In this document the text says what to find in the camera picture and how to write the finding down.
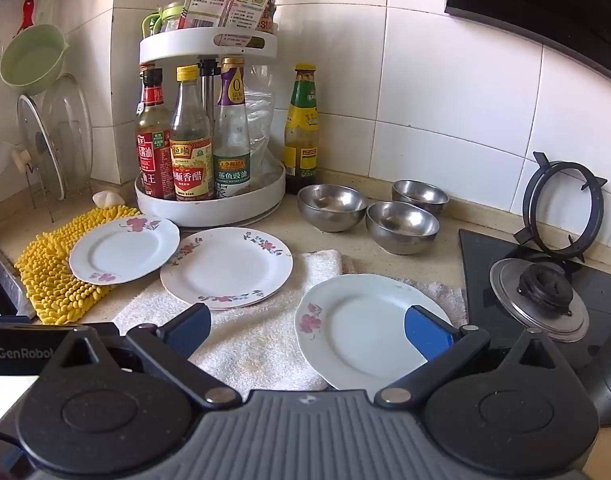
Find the clear plastic bag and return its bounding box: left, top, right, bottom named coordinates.
left=245, top=62, right=278, bottom=186

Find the yellow chenille mat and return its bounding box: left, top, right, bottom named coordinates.
left=15, top=206, right=141, bottom=325

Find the pale green handled basin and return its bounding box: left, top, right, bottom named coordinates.
left=0, top=23, right=70, bottom=96

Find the glass pot lid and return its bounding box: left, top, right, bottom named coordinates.
left=41, top=74, right=94, bottom=196

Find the red label seasoning jar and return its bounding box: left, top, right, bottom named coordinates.
left=258, top=0, right=279, bottom=35

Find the wire lid rack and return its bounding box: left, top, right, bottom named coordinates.
left=24, top=159, right=93, bottom=211

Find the white garlic bulb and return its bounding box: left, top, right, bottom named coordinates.
left=92, top=190, right=124, bottom=209

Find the steel ring stove burner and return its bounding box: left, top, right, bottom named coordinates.
left=489, top=258, right=590, bottom=343

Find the large floral white plate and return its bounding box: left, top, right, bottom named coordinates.
left=294, top=274, right=453, bottom=392

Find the small floral white plate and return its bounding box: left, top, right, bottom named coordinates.
left=68, top=215, right=181, bottom=286

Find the black glass gas stove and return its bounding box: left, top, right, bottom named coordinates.
left=458, top=229, right=611, bottom=428

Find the white two-tier turntable rack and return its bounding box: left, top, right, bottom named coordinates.
left=134, top=30, right=287, bottom=228

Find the white towel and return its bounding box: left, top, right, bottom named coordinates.
left=112, top=249, right=469, bottom=393

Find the white wall hook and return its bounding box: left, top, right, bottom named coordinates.
left=11, top=146, right=35, bottom=171

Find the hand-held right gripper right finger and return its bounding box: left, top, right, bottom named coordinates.
left=374, top=304, right=569, bottom=408

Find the red label soy sauce bottle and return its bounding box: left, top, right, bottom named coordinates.
left=136, top=66, right=175, bottom=200

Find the black iron pan support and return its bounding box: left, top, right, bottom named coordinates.
left=513, top=151, right=609, bottom=263

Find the white rimmed pot lid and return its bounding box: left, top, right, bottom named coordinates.
left=18, top=94, right=68, bottom=201

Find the green lidded jar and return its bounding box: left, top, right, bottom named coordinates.
left=142, top=2, right=187, bottom=36

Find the stainless steel bowl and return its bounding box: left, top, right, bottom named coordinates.
left=365, top=201, right=440, bottom=256
left=391, top=179, right=450, bottom=218
left=298, top=184, right=369, bottom=233

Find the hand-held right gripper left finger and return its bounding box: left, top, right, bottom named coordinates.
left=40, top=303, right=242, bottom=408

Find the green yellow label oil bottle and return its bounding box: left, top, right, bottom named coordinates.
left=284, top=63, right=320, bottom=195

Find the yellow cap vinegar bottle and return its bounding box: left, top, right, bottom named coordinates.
left=169, top=65, right=213, bottom=201

